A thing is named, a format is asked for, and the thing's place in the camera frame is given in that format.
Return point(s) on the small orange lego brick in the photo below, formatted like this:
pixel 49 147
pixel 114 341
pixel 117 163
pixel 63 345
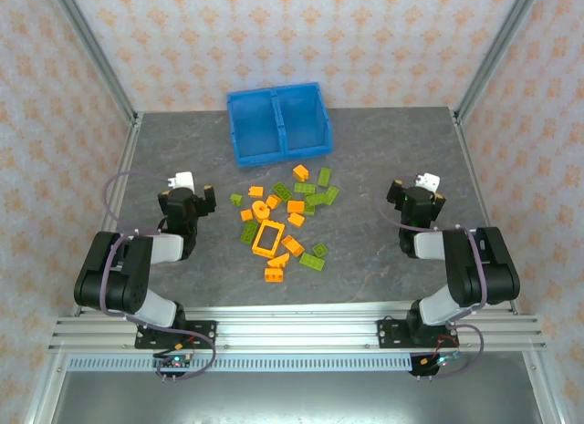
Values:
pixel 246 214

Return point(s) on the orange round lego piece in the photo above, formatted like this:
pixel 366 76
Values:
pixel 261 209

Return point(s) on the orange lego window frame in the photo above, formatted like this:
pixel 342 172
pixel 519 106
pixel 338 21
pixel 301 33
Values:
pixel 256 253

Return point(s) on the orange slope lego brick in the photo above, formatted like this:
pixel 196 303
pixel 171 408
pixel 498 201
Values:
pixel 278 260
pixel 299 172

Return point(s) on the long orange lego brick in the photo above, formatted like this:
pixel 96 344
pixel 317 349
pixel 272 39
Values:
pixel 293 245

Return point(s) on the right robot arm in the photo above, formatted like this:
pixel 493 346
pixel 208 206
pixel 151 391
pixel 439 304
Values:
pixel 497 278

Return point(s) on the small circuit board with lights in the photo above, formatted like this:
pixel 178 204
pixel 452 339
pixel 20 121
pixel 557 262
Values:
pixel 175 363
pixel 440 361

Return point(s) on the grey metal panel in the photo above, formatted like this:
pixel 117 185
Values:
pixel 296 401

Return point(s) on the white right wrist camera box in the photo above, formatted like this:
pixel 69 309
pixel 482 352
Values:
pixel 429 182

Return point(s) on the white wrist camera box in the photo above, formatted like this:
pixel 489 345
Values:
pixel 429 182
pixel 182 180

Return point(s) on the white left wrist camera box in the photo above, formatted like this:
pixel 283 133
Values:
pixel 182 180

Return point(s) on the aluminium table side rail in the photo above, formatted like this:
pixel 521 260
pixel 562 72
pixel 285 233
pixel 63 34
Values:
pixel 469 159
pixel 125 159

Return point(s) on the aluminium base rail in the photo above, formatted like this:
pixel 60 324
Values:
pixel 296 333

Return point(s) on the aluminium corner post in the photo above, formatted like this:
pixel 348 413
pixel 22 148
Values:
pixel 500 45
pixel 93 45

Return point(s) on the aluminium frame leg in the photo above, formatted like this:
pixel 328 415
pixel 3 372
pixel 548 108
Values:
pixel 545 396
pixel 43 392

